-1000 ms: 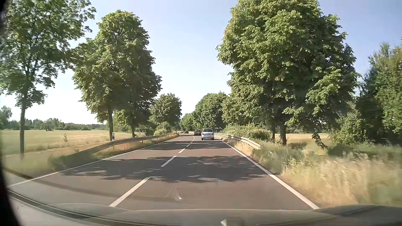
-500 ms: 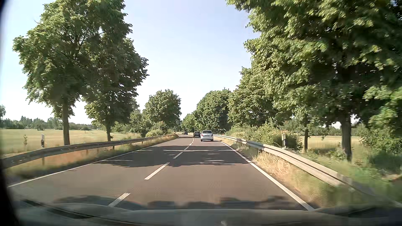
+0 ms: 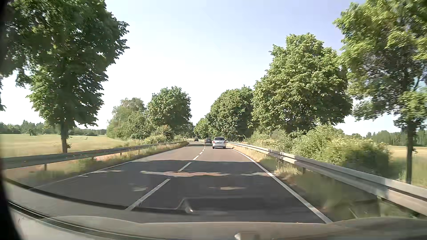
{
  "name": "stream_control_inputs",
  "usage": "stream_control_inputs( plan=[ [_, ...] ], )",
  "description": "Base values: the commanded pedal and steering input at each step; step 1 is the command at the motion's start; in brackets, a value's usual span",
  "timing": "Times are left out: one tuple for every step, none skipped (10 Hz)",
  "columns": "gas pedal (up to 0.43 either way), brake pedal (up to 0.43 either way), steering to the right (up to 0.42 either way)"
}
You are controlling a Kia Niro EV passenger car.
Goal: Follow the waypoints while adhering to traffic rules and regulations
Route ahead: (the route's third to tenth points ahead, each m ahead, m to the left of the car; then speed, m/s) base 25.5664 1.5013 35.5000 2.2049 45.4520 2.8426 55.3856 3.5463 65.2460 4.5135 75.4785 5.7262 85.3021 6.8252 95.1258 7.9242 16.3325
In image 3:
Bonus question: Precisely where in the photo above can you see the grey asphalt road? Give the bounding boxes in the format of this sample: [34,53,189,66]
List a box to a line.
[32,141,326,224]

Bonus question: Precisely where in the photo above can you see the group of trees and bushes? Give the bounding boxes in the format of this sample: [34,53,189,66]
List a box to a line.
[106,86,195,144]

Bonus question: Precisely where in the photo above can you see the row of trees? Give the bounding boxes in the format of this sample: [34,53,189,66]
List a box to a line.
[194,0,427,184]

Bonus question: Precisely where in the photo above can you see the road markings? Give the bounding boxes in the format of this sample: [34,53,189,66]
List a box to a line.
[33,143,333,224]

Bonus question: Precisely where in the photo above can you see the car's own bonnet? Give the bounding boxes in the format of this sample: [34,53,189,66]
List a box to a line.
[10,203,427,240]

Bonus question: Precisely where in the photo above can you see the green bushes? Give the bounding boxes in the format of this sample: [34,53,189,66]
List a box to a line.
[245,124,391,175]

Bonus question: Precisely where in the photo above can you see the grass verge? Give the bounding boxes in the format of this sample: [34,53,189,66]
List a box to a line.
[3,143,189,188]
[230,145,414,222]

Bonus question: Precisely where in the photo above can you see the large leafy tree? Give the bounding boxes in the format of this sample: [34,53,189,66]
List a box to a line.
[0,0,130,154]

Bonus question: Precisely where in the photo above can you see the distant wood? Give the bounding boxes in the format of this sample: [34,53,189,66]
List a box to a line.
[347,129,427,147]
[0,120,107,136]

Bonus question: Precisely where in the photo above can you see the dry grass field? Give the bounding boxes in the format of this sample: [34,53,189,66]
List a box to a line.
[0,134,141,158]
[387,145,427,188]

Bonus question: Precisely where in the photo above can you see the grey metal guard rail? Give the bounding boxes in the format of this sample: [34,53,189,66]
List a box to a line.
[228,142,427,216]
[2,140,189,171]

